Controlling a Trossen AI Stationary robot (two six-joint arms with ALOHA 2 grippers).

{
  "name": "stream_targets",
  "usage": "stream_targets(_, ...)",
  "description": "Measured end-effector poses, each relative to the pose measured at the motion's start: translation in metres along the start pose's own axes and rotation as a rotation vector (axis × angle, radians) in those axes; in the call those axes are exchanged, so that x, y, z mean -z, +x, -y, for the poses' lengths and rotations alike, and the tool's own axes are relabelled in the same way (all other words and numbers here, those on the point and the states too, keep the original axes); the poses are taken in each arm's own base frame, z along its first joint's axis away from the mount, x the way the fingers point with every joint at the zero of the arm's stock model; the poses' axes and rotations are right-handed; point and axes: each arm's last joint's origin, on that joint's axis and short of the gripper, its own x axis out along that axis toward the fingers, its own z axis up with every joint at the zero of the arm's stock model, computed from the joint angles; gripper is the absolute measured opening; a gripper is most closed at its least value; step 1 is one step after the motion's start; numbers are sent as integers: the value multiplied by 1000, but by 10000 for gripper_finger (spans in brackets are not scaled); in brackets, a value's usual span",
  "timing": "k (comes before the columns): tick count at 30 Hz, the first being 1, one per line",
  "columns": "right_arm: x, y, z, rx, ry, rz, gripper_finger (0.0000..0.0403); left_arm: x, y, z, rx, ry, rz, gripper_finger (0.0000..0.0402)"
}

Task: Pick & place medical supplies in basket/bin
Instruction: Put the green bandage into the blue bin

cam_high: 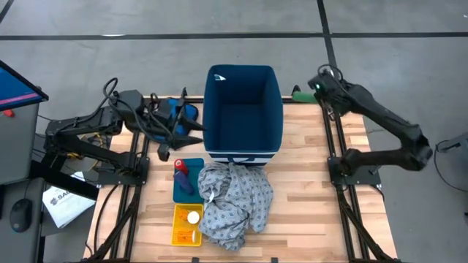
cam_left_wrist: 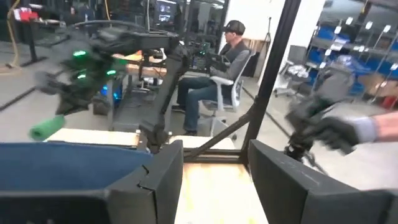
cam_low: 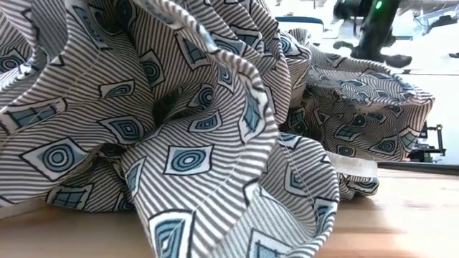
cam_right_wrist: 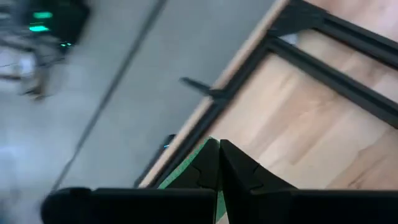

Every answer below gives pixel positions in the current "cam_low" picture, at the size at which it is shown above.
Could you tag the striped patterned hospital gown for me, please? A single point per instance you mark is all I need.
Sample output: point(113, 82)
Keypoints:
point(179, 89)

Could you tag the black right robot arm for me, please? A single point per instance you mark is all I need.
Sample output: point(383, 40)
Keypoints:
point(346, 9)

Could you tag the black background stand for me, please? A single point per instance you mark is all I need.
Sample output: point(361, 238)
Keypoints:
point(439, 143)

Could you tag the black metal table frame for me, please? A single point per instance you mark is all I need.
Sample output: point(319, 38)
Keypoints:
point(423, 168)

